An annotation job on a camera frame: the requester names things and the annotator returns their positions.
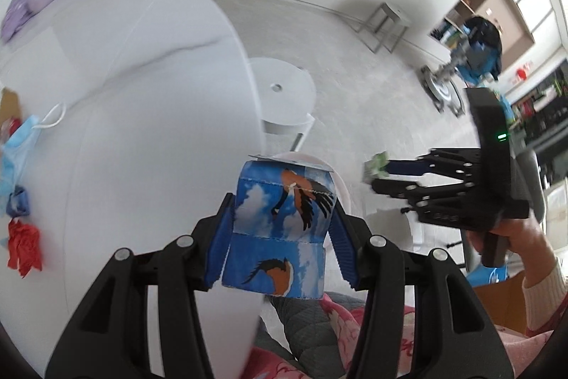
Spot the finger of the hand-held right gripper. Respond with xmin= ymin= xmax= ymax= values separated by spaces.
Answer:
xmin=370 ymin=177 xmax=482 ymax=229
xmin=384 ymin=148 xmax=482 ymax=184

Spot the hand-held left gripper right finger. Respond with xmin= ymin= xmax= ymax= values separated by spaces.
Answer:
xmin=328 ymin=201 xmax=515 ymax=379

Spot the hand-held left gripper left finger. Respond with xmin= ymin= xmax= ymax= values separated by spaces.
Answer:
xmin=44 ymin=193 xmax=236 ymax=379

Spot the green paper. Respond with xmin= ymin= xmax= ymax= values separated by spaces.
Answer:
xmin=363 ymin=152 xmax=391 ymax=184

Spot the blue bird print carton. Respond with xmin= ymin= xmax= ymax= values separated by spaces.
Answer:
xmin=220 ymin=155 xmax=335 ymax=300

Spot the person's right forearm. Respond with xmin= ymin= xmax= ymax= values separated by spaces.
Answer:
xmin=521 ymin=257 xmax=568 ymax=337

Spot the person's right hand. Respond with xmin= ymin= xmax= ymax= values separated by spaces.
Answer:
xmin=468 ymin=219 xmax=556 ymax=280

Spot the light grey chair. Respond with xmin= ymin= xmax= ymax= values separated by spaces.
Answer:
xmin=517 ymin=150 xmax=548 ymax=229

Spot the person's pink printed clothing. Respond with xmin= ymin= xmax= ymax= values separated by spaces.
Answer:
xmin=248 ymin=292 xmax=568 ymax=379

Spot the cluttered shelf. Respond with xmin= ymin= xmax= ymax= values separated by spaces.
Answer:
xmin=506 ymin=59 xmax=568 ymax=140

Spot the grey wheeled base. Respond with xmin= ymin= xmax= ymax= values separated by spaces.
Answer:
xmin=421 ymin=66 xmax=466 ymax=114

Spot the grey quilted cloth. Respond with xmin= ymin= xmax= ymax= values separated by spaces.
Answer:
xmin=255 ymin=290 xmax=369 ymax=379

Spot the blue bag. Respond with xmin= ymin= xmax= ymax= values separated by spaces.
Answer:
xmin=466 ymin=264 xmax=509 ymax=286

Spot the blue and black backpack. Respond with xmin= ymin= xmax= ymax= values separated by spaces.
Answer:
xmin=450 ymin=16 xmax=504 ymax=87

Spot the cardboard box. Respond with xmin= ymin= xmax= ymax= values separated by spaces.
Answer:
xmin=473 ymin=272 xmax=533 ymax=333

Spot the white round table base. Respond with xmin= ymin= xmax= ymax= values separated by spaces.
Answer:
xmin=246 ymin=57 xmax=317 ymax=135

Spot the metal stool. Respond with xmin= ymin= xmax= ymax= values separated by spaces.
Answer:
xmin=357 ymin=2 xmax=411 ymax=53

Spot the red crumpled cloth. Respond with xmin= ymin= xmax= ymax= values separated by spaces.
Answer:
xmin=6 ymin=218 xmax=44 ymax=278

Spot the small dark blue cloth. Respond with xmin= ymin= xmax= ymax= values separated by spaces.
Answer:
xmin=6 ymin=185 xmax=32 ymax=217

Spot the blue face mask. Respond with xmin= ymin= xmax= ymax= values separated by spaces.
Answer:
xmin=0 ymin=103 xmax=67 ymax=195

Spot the brown translucent wrapper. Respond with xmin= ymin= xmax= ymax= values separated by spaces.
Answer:
xmin=0 ymin=88 xmax=21 ymax=126

